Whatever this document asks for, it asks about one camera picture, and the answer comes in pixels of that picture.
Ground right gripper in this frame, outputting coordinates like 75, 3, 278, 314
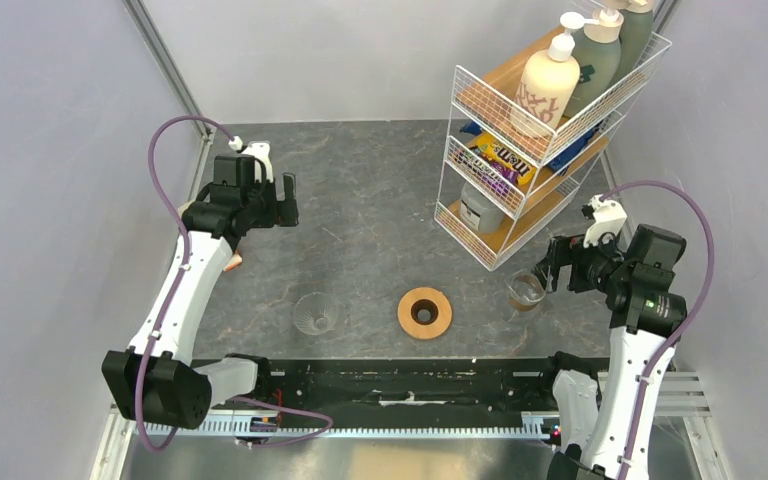
530, 225, 634, 293

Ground white cable duct strip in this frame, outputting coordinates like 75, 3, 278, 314
177, 410, 560, 441

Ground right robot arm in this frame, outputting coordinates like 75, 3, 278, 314
533, 225, 688, 479

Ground brown paper coffee filters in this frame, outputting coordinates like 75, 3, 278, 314
223, 249, 243, 272

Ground green pump bottle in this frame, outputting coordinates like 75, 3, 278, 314
564, 7, 624, 119
611, 0, 656, 85

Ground glass cup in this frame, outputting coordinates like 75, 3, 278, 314
507, 271, 547, 311

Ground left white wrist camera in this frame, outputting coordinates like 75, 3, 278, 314
228, 136, 274, 182

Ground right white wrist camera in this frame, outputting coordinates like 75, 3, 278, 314
582, 195, 628, 248

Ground yellow m&m candy bag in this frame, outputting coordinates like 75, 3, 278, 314
471, 132, 535, 186

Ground white wire shelf rack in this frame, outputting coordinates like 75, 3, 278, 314
434, 27, 672, 271

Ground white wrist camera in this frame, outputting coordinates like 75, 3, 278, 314
228, 136, 274, 182
582, 195, 628, 248

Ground cream pump lotion bottle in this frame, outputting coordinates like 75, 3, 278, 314
509, 30, 580, 137

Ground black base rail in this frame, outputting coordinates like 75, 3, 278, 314
251, 356, 564, 427

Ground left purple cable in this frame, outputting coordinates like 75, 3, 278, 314
133, 115, 334, 454

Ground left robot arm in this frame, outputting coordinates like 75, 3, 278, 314
101, 142, 298, 430

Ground aluminium frame post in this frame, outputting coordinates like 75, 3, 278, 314
122, 0, 202, 116

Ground clear glass dripper cone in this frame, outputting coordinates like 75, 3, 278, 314
292, 292, 344, 336

